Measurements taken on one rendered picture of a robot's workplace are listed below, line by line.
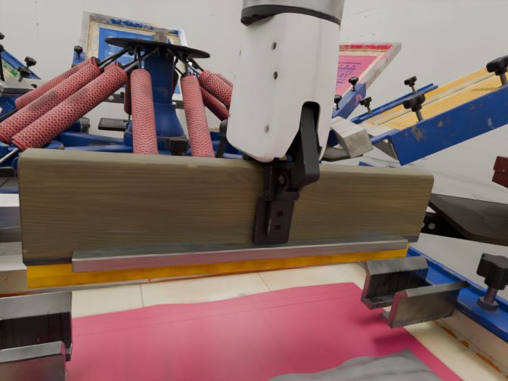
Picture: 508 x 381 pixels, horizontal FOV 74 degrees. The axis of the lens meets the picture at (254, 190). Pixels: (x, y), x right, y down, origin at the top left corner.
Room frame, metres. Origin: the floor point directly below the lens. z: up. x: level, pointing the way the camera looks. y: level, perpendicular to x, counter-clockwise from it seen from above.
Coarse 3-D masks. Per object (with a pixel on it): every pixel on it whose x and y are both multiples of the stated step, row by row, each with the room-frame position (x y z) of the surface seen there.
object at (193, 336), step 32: (96, 320) 0.31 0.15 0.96; (128, 320) 0.31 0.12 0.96; (160, 320) 0.32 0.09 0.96; (192, 320) 0.32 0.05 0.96; (224, 320) 0.33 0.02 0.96; (96, 352) 0.26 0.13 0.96; (128, 352) 0.27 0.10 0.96; (160, 352) 0.27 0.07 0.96; (192, 352) 0.28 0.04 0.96; (224, 352) 0.28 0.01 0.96
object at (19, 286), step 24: (0, 264) 0.34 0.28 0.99; (336, 264) 0.51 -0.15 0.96; (360, 264) 0.51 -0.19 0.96; (0, 288) 0.32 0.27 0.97; (24, 288) 0.33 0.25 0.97; (48, 288) 0.34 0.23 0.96; (72, 288) 0.35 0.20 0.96; (96, 288) 0.36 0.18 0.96; (456, 312) 0.36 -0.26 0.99; (456, 336) 0.35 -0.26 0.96; (480, 336) 0.33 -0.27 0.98; (504, 360) 0.30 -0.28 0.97
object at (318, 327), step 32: (288, 288) 0.42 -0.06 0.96; (320, 288) 0.43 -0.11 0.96; (352, 288) 0.44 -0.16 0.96; (256, 320) 0.34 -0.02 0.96; (288, 320) 0.35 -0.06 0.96; (320, 320) 0.35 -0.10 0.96; (352, 320) 0.36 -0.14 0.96; (256, 352) 0.29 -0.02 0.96; (288, 352) 0.29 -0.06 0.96; (320, 352) 0.30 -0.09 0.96; (352, 352) 0.30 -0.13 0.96; (384, 352) 0.31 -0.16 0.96; (416, 352) 0.32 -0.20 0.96
